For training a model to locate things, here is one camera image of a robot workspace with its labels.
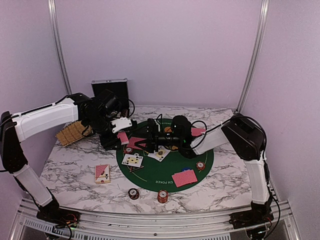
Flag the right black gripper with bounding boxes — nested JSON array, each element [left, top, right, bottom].
[[133, 123, 183, 153]]

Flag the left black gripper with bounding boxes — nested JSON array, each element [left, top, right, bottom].
[[84, 112, 122, 150]]

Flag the red card seat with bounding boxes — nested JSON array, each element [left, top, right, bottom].
[[191, 127, 206, 137], [180, 169, 195, 178], [126, 136, 145, 150], [172, 172, 198, 188]]

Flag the red chips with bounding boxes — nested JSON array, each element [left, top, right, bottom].
[[123, 147, 133, 154]]

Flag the red playing card deck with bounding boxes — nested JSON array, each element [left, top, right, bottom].
[[117, 131, 130, 145]]

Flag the five of spades card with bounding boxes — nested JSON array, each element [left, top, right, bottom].
[[121, 154, 144, 168]]

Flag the ace of spades card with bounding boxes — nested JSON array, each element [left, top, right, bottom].
[[153, 146, 171, 162]]

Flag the dark brown poker chip stack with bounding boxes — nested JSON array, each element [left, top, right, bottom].
[[128, 188, 140, 200]]

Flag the red poker chip stack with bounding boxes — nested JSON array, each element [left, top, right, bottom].
[[157, 190, 168, 204]]

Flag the red card bottom seat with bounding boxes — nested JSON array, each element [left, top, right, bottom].
[[172, 172, 198, 188], [180, 169, 195, 178]]

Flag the red card top seat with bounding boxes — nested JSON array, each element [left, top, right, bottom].
[[191, 127, 206, 137]]

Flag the black triangular all-in button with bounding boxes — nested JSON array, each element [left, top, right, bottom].
[[129, 165, 144, 173]]

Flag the orange round blind button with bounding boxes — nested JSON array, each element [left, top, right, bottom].
[[164, 126, 172, 133]]

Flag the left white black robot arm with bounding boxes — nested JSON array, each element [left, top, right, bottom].
[[0, 90, 132, 223]]

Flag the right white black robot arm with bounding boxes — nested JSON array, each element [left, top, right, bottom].
[[135, 113, 273, 224]]

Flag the playing card box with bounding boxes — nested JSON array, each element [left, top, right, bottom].
[[94, 164, 111, 185]]

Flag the woven bamboo tray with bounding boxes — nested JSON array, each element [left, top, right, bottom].
[[55, 121, 86, 147]]

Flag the round green poker mat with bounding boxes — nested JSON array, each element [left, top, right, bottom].
[[116, 118, 214, 193]]

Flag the aluminium poker chip case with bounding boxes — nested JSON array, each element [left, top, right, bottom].
[[91, 78, 130, 117]]

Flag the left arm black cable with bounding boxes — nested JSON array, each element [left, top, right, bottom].
[[119, 98, 136, 121]]

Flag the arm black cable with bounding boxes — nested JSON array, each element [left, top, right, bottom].
[[154, 113, 281, 223], [119, 98, 136, 121]]

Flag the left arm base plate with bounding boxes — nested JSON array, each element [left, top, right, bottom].
[[36, 208, 80, 227]]

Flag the left aluminium frame post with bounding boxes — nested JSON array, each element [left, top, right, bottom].
[[47, 0, 73, 95]]

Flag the aluminium frame post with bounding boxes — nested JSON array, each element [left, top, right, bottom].
[[236, 0, 270, 112], [47, 0, 73, 95]]

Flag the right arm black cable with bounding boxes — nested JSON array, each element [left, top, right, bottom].
[[154, 113, 281, 223]]

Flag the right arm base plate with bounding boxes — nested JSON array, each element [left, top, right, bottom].
[[229, 210, 274, 229]]

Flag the right aluminium frame post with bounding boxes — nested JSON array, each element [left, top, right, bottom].
[[236, 0, 270, 112]]

